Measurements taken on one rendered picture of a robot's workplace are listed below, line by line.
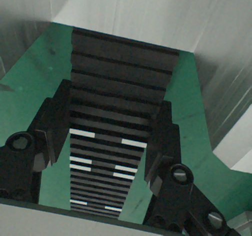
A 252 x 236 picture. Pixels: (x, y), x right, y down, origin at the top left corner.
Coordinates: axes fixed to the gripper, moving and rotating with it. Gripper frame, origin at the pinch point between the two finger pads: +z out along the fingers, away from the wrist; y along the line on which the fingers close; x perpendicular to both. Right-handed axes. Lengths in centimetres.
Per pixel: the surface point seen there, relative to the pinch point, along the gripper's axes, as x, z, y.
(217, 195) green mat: -11.4, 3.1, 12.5
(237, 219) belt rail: -15.4, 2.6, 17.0
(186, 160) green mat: -6.1, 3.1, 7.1
